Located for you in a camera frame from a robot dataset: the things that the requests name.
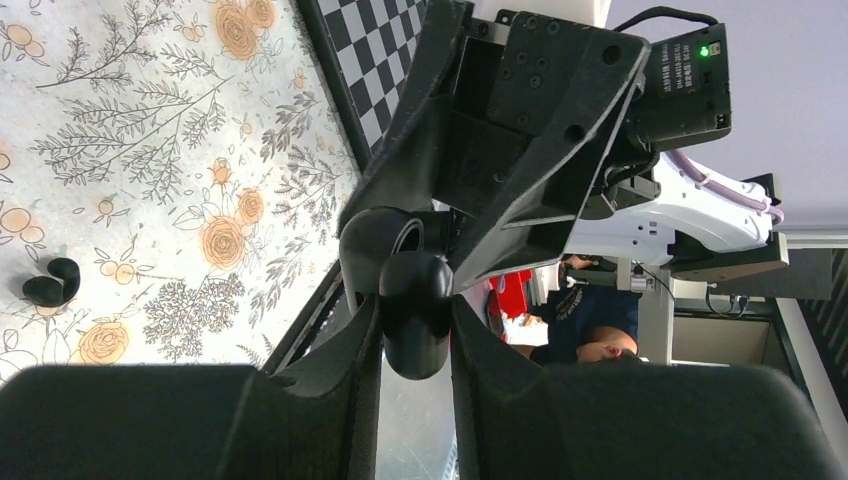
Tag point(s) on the black white checkerboard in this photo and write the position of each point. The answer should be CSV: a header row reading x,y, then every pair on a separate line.
x,y
365,49

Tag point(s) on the black earbud on mat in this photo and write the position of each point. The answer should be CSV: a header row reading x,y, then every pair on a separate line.
x,y
58,288

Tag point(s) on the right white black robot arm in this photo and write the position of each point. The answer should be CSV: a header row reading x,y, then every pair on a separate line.
x,y
651,203

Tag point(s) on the black earbud charging case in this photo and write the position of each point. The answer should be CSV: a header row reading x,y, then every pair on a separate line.
x,y
404,291

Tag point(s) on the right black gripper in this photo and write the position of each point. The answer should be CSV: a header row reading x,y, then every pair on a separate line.
x,y
532,121

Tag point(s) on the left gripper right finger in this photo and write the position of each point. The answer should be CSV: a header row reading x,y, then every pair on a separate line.
x,y
619,420

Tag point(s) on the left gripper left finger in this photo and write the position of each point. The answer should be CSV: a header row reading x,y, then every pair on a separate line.
x,y
316,419

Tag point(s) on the floral patterned table mat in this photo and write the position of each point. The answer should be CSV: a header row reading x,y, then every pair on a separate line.
x,y
186,156

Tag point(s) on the person in dark shirt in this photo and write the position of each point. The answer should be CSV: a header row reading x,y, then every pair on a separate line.
x,y
588,324

